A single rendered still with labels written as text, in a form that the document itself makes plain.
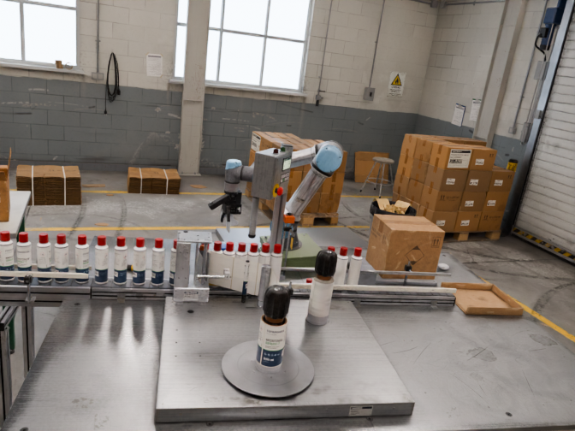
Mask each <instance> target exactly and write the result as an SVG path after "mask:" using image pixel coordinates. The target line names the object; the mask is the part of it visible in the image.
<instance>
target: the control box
mask: <svg viewBox="0 0 575 431"><path fill-rule="evenodd" d="M274 149H275V148H271V149H268V150H264V151H258V152H256V153H255V160H254V168H253V176H252V191H251V196H254V197H257V198H263V199H267V200H271V199H273V198H276V197H278V195H277V193H275V190H276V188H279V187H282V189H283V194H284V193H286V192H288V180H287V181H285V182H283V183H281V184H280V181H281V174H285V173H287V172H289V173H290V169H287V170H285V171H282V163H283V158H286V157H289V156H292V153H291V152H290V151H286V152H280V149H278V150H279V151H278V153H279V155H275V154H272V153H273V150H274Z"/></svg>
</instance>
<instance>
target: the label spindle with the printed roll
mask: <svg viewBox="0 0 575 431"><path fill-rule="evenodd" d="M289 303H290V292H289V290H288V289H287V288H286V287H285V286H282V285H273V286H269V287H268V288H267V290H266V291H265V294H264V307H263V311H264V314H263V315H262V316H261V321H260V328H259V335H258V348H257V356H256V362H255V367H256V368H257V369H258V370H259V371H261V372H263V373H266V374H274V373H277V372H279V371H280V370H281V369H282V358H283V352H284V345H285V339H286V333H287V327H288V319H287V318H286V316H287V313H288V309H289Z"/></svg>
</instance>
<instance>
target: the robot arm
mask: <svg viewBox="0 0 575 431"><path fill-rule="evenodd" d="M342 158H343V148H342V146H341V145H340V144H339V143H338V142H336V141H333V140H330V141H326V142H323V143H321V144H317V145H314V146H313V147H312V148H309V149H305V150H302V151H295V152H293V154H292V159H291V168H294V167H298V166H302V165H306V164H311V169H310V171H309V172H308V174H307V175H306V177H305V178H304V179H303V181H302V182H301V184H300V185H299V187H298V188H297V190H296V191H295V193H294V194H293V196H292V197H291V198H290V200H289V201H288V202H286V208H285V215H286V213H288V212H291V213H293V216H294V217H295V219H294V223H292V226H291V228H292V230H293V232H294V234H295V235H294V239H293V247H292V248H295V247H297V246H298V245H299V238H298V234H297V226H298V223H299V221H300V214H301V213H302V212H303V210H304V209H305V207H306V205H307V204H308V203H309V202H310V201H311V199H312V197H313V196H314V195H315V193H316V192H317V190H318V188H319V187H320V186H321V185H322V183H323V182H324V180H325V179H326V178H329V177H331V176H332V174H333V173H334V172H335V171H336V170H337V169H338V168H339V167H340V165H341V162H342ZM253 168H254V162H253V164H252V165H251V166H250V167H248V166H243V165H242V164H241V161H240V160H236V159H229V160H227V163H226V168H225V169H226V171H225V181H224V193H226V194H224V195H222V196H221V197H219V198H217V199H216V200H214V201H212V202H210V203H209V204H208V206H209V208H210V209H211V210H213V209H215V208H216V207H218V206H220V205H222V209H221V217H220V221H221V222H223V218H224V217H226V229H227V231H228V232H229V233H230V227H232V226H235V225H237V224H238V221H236V220H235V219H234V216H233V215H240V214H241V205H242V204H241V195H242V192H241V191H240V190H239V188H240V180H243V181H248V182H252V176H253ZM239 207H240V210H239ZM232 214H233V215H232ZM287 242H288V232H286V235H285V242H284V248H283V249H287Z"/></svg>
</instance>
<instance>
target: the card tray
mask: <svg viewBox="0 0 575 431"><path fill-rule="evenodd" d="M441 287H446V288H456V289H457V290H456V293H453V295H454V296H455V297H456V300H455V304H456V305H457V306H458V307H459V308H460V309H461V310H462V311H463V312H464V313H465V314H466V315H503V316H522V314H523V311H524V307H522V306H521V305H520V304H518V303H517V302H516V301H514V300H513V299H512V298H510V297H509V296H508V295H507V294H505V293H504V292H503V291H502V290H501V289H500V288H498V287H497V286H496V285H494V284H488V283H461V282H442V283H441Z"/></svg>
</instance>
